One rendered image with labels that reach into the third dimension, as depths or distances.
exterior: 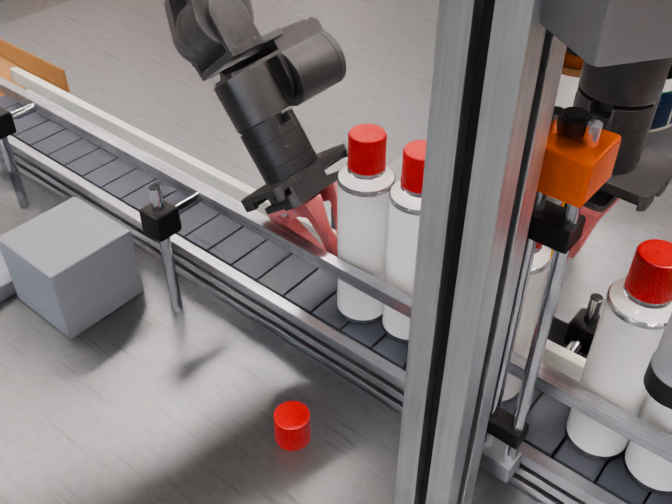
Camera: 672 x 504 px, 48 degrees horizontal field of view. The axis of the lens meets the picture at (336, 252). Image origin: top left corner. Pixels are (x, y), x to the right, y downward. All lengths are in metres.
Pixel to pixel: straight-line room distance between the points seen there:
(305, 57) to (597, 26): 0.47
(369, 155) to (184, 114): 0.61
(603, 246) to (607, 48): 0.60
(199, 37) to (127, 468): 0.39
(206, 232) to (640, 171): 0.48
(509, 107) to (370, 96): 0.90
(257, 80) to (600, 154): 0.37
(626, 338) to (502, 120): 0.27
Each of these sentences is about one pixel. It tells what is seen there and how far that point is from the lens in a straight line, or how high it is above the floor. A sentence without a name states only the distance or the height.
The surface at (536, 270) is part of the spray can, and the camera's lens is 0.59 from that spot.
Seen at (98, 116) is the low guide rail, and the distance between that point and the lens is 1.06.
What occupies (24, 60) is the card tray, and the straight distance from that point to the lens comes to 1.41.
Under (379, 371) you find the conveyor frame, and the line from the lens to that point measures 0.72.
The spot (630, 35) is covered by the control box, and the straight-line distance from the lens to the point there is 0.31.
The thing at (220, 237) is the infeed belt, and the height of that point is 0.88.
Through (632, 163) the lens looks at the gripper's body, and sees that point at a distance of 0.60.
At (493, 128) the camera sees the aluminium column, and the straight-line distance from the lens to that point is 0.36.
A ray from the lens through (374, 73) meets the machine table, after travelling 1.31.
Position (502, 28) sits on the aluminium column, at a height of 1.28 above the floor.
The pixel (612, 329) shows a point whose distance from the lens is 0.58.
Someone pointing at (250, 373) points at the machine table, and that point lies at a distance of 0.78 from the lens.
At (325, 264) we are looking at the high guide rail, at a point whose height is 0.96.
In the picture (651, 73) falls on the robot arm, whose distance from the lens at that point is 0.56.
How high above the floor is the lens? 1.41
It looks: 40 degrees down
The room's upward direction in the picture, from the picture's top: straight up
